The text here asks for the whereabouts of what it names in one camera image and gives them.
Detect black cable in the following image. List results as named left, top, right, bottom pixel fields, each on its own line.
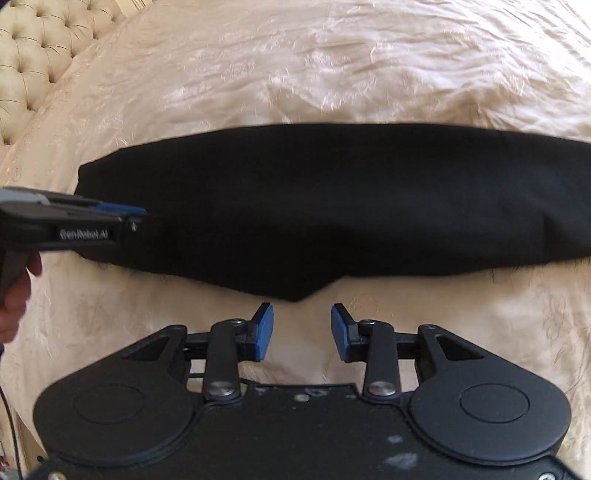
left=0, top=382, right=24, bottom=476

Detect black pants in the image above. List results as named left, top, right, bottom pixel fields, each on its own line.
left=76, top=124, right=590, bottom=301

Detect cream embroidered bedspread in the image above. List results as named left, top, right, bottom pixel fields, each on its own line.
left=1, top=1, right=590, bottom=476

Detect person's left hand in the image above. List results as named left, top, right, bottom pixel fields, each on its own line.
left=0, top=252, right=42, bottom=344

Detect beige tufted headboard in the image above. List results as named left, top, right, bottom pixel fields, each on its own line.
left=1, top=0, right=125, bottom=155

